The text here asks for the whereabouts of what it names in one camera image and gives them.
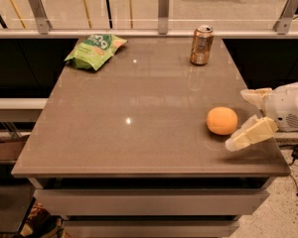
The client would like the green rice chip bag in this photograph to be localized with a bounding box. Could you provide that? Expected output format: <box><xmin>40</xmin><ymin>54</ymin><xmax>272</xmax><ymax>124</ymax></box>
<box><xmin>65</xmin><ymin>34</ymin><xmax>127</xmax><ymax>71</ymax></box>

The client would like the orange fruit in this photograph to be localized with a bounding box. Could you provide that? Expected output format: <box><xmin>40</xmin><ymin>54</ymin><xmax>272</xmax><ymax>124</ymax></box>
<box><xmin>207</xmin><ymin>107</ymin><xmax>238</xmax><ymax>135</ymax></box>

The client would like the yellow pole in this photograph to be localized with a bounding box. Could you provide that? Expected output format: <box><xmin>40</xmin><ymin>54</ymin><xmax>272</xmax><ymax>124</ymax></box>
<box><xmin>82</xmin><ymin>0</ymin><xmax>92</xmax><ymax>29</ymax></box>
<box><xmin>128</xmin><ymin>0</ymin><xmax>134</xmax><ymax>29</ymax></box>
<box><xmin>9</xmin><ymin>0</ymin><xmax>27</xmax><ymax>29</ymax></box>

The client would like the middle metal railing bracket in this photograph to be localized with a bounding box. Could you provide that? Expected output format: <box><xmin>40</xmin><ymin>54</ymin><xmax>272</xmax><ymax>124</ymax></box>
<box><xmin>158</xmin><ymin>0</ymin><xmax>170</xmax><ymax>35</ymax></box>

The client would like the upper grey drawer front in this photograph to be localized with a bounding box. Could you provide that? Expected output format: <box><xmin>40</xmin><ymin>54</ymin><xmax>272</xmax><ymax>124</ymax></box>
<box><xmin>35</xmin><ymin>189</ymin><xmax>269</xmax><ymax>216</ymax></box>

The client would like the right metal railing bracket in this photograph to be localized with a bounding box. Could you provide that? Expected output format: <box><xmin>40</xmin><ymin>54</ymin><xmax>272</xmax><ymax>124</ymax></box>
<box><xmin>273</xmin><ymin>0</ymin><xmax>298</xmax><ymax>35</ymax></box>

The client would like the yellow pole left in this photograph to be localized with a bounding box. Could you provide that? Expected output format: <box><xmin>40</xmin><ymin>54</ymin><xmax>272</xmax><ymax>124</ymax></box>
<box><xmin>9</xmin><ymin>0</ymin><xmax>27</xmax><ymax>29</ymax></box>

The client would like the metal railing bar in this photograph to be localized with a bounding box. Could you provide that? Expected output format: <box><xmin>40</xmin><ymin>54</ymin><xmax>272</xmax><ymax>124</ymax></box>
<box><xmin>0</xmin><ymin>29</ymin><xmax>298</xmax><ymax>39</ymax></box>

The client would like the black power adapter with cable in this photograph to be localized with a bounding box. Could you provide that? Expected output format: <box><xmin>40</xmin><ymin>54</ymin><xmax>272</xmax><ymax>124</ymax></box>
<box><xmin>289</xmin><ymin>145</ymin><xmax>298</xmax><ymax>197</ymax></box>

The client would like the yellow pole middle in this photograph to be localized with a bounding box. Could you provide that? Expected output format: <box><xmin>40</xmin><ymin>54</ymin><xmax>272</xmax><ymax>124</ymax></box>
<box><xmin>82</xmin><ymin>0</ymin><xmax>92</xmax><ymax>29</ymax></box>

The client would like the yellow pole right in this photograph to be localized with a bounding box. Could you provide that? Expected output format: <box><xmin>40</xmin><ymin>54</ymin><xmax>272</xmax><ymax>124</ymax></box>
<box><xmin>128</xmin><ymin>0</ymin><xmax>134</xmax><ymax>29</ymax></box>

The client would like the grey drawer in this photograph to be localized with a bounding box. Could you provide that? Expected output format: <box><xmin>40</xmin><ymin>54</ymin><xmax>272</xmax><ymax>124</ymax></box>
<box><xmin>64</xmin><ymin>220</ymin><xmax>238</xmax><ymax>238</ymax></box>
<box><xmin>35</xmin><ymin>189</ymin><xmax>269</xmax><ymax>216</ymax></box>

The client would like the left metal railing bracket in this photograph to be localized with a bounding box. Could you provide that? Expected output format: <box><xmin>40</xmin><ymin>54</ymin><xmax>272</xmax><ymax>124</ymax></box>
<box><xmin>28</xmin><ymin>0</ymin><xmax>52</xmax><ymax>35</ymax></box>

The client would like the lower grey drawer front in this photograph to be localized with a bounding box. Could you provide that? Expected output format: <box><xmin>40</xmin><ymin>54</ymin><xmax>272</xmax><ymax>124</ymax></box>
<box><xmin>64</xmin><ymin>220</ymin><xmax>238</xmax><ymax>238</ymax></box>

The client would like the gold soda can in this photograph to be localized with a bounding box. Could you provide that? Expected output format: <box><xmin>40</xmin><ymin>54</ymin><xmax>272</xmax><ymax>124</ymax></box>
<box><xmin>190</xmin><ymin>25</ymin><xmax>214</xmax><ymax>65</ymax></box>

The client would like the metal railing bracket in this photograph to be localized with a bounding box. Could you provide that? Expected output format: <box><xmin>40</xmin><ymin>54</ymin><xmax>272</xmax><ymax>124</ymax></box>
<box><xmin>158</xmin><ymin>0</ymin><xmax>170</xmax><ymax>35</ymax></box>
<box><xmin>28</xmin><ymin>0</ymin><xmax>52</xmax><ymax>35</ymax></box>
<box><xmin>273</xmin><ymin>0</ymin><xmax>298</xmax><ymax>35</ymax></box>

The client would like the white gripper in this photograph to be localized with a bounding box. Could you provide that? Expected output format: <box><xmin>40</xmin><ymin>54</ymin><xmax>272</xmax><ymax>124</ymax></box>
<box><xmin>225</xmin><ymin>82</ymin><xmax>298</xmax><ymax>152</ymax></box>

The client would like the cardboard box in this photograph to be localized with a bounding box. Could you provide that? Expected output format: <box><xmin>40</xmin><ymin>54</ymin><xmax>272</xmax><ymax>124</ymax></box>
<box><xmin>0</xmin><ymin>135</ymin><xmax>29</xmax><ymax>161</ymax></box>

